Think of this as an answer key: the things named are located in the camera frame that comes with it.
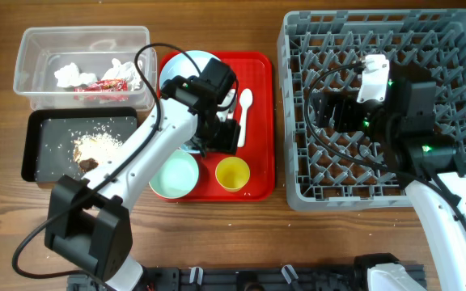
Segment yellow plastic cup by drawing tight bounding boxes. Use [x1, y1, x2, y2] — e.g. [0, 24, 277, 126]
[215, 157, 251, 192]

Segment mint green bowl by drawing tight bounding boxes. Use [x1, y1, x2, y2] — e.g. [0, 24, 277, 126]
[149, 150, 200, 200]

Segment white tissue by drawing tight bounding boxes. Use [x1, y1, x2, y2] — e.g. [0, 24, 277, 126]
[54, 62, 98, 88]
[102, 58, 142, 91]

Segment red strawberry cake wrapper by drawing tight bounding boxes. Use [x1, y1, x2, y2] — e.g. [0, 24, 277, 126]
[74, 78, 129, 103]

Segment rice and food scraps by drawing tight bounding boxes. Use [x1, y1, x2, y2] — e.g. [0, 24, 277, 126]
[73, 133, 123, 173]

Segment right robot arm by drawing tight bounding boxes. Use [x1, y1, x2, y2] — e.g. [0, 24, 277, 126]
[304, 57, 466, 290]

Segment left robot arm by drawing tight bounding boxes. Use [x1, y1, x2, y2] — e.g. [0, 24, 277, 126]
[11, 58, 240, 290]

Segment grey dishwasher rack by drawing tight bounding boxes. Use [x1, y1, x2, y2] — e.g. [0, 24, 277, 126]
[277, 9, 466, 211]

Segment black food waste tray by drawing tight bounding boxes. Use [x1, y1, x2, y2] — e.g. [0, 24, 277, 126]
[21, 108, 138, 183]

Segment clear plastic waste bin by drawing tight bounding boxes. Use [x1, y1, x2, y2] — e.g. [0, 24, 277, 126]
[13, 26, 157, 111]

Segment white plastic fork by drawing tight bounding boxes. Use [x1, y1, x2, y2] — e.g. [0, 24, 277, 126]
[216, 89, 236, 121]

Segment white plastic spoon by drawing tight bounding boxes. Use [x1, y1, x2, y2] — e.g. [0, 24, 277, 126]
[237, 88, 253, 148]

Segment light blue plate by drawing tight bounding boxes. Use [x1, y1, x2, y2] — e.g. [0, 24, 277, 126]
[159, 50, 222, 98]

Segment red plastic tray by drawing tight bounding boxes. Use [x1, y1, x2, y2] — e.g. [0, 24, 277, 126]
[177, 51, 275, 203]

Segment crumpled white tissue in bin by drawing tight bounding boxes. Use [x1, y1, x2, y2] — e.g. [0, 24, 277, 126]
[54, 62, 98, 88]

